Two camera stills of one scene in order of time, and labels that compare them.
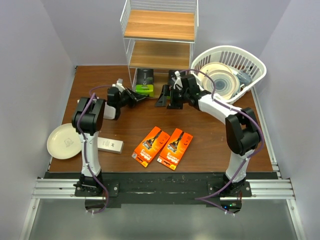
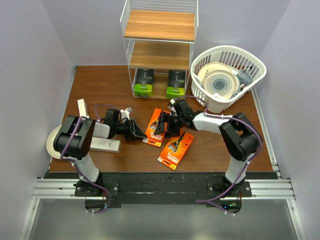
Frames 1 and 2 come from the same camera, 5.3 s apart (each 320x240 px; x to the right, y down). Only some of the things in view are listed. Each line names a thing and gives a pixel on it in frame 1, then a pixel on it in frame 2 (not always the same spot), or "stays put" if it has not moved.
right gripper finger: (176, 100) -> (174, 127)
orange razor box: (173, 152) stays put
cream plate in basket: (212, 66) stays put
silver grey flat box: (110, 145) stays put
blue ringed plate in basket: (226, 85) stays put
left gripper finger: (137, 95) -> (136, 131)
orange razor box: (150, 146) -> (151, 138)
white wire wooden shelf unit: (158, 35) stays put
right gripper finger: (161, 101) -> (162, 122)
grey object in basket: (244, 77) stays put
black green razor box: (145, 81) stays put
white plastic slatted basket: (236, 56) stays put
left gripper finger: (137, 97) -> (139, 133)
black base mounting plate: (145, 189) stays put
